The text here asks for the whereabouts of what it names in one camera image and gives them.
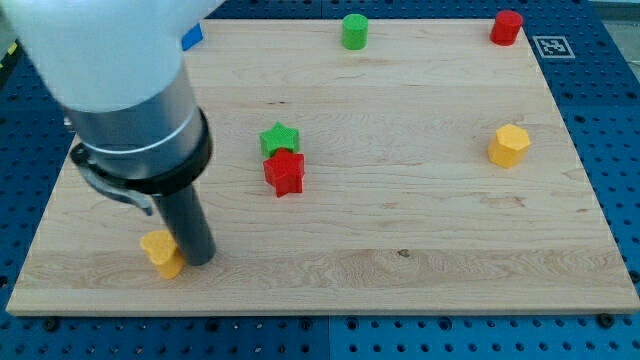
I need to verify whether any red cylinder block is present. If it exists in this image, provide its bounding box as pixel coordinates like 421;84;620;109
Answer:
489;10;524;46

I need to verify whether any wooden board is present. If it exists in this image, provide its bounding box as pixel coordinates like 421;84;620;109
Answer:
7;19;639;316

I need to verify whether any green cylinder block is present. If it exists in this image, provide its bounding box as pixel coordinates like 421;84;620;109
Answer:
341;13;369;50

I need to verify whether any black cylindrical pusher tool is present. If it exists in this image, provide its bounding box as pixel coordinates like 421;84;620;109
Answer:
153;185;216;266

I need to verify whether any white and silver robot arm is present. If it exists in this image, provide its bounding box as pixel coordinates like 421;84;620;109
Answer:
1;0;222;266

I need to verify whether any yellow hexagon block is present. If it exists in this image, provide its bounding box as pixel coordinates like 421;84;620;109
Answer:
487;124;531;168

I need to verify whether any fiducial marker tag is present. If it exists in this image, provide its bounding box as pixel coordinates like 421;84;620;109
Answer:
533;35;575;59

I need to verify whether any blue block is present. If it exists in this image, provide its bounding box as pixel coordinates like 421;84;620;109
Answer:
181;23;204;51

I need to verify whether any green star block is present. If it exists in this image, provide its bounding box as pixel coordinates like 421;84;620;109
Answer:
259;122;300;158

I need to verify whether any red star block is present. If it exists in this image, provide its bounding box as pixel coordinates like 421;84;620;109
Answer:
263;148;305;197

